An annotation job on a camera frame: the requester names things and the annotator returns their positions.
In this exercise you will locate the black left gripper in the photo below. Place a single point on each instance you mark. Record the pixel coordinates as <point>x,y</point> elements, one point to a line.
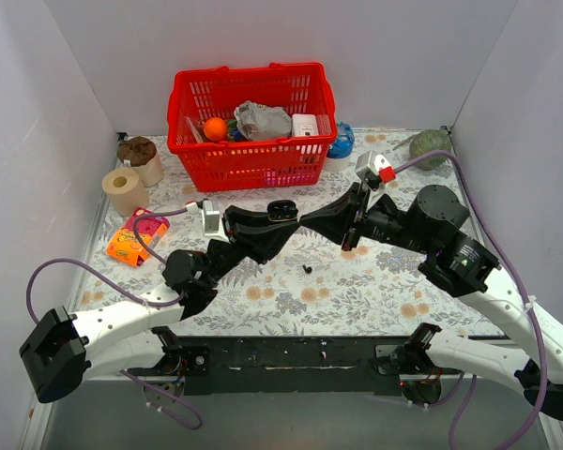
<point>232,230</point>

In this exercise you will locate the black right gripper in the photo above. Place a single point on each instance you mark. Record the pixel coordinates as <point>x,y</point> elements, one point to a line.
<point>357,219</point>

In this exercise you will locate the black earbud charging case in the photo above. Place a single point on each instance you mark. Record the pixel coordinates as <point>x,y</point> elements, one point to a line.
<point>282,210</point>

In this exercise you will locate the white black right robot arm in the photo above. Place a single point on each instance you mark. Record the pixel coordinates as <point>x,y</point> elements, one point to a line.
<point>465,269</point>

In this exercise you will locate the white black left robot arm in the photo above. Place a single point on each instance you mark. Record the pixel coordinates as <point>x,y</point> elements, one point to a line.
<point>66,348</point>

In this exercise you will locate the blue white wipes canister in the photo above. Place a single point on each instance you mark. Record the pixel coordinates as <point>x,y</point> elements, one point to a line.
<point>339,153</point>

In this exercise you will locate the floral patterned table mat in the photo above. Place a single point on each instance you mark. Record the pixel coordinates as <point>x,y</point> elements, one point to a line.
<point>371,290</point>

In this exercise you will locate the white small box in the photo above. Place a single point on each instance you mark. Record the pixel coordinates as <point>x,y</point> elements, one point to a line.
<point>304,125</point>

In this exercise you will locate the orange fruit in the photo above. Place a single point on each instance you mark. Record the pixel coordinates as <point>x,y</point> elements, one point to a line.
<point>215,129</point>

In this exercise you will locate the crumpled grey paper bag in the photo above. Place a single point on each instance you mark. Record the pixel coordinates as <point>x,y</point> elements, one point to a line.
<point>259,122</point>

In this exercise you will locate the green netted melon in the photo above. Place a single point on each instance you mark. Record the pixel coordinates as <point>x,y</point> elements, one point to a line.
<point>425,142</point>

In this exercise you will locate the orange pink candy box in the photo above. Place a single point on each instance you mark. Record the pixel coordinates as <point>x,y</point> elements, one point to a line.
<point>125,246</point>

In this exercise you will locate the beige toilet paper roll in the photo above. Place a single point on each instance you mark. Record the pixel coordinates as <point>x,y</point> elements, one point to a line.
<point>125,191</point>

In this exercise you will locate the brown topped paper roll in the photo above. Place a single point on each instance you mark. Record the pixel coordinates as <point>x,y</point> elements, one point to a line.
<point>141,155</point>

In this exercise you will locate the red plastic shopping basket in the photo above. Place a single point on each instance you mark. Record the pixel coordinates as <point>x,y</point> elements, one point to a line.
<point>238,163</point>

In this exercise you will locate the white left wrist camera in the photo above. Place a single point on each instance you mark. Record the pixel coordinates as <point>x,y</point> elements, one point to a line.
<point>211,219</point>

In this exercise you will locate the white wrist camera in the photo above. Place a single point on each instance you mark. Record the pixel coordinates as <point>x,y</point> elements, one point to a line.
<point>211,219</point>
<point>374,170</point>

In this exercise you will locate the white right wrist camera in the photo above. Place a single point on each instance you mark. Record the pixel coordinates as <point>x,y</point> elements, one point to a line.
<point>374,170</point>

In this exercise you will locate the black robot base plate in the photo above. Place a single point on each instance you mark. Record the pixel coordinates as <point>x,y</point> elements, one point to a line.
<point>237,365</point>

